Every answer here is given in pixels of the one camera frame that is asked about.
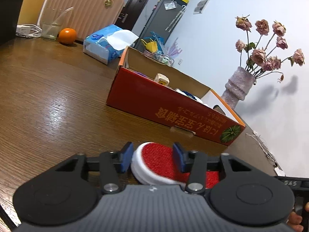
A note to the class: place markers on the wall picture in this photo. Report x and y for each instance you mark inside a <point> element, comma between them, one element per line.
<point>200,7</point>

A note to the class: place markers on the small beige perfume bottle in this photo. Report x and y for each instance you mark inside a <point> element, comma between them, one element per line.
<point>162,79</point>

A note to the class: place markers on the red cardboard box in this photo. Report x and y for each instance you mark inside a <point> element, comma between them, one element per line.
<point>208,117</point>

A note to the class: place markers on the dried pink flowers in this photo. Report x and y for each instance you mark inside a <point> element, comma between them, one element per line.
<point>257,51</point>

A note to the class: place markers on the pink ribbed suitcase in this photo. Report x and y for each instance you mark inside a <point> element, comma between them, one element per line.
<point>87,16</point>

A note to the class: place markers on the black paper bag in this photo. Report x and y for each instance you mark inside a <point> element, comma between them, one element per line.
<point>9,14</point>

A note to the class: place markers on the clear glass cup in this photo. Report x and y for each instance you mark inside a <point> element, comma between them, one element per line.
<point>54,25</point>

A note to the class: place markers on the pink textured vase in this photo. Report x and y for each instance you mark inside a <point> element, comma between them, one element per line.
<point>237,87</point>

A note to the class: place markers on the blue tissue pack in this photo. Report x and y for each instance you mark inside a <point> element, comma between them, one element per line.
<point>107,44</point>

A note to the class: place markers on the yellow thermos jug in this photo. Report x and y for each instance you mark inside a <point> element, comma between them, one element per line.
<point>30,11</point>

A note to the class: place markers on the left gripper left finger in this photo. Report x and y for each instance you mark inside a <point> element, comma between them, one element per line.
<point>111,164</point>

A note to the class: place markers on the person's right hand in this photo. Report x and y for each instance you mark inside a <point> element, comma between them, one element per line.
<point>294,221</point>

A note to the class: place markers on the orange fruit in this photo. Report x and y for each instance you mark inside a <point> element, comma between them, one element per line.
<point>67,36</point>

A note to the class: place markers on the blue gear-shaped lid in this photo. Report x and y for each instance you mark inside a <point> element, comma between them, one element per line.
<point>189,95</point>

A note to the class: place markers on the red lint brush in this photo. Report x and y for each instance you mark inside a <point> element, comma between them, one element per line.
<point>152,164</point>

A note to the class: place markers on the dark brown door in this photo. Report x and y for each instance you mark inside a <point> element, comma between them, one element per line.
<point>130,13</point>

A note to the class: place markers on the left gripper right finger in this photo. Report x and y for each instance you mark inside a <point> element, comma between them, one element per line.
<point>192,162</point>

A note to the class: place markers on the grey refrigerator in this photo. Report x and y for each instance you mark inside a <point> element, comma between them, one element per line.
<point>165,15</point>

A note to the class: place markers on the cluttered storage rack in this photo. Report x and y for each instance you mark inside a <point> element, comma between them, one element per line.
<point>155,47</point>

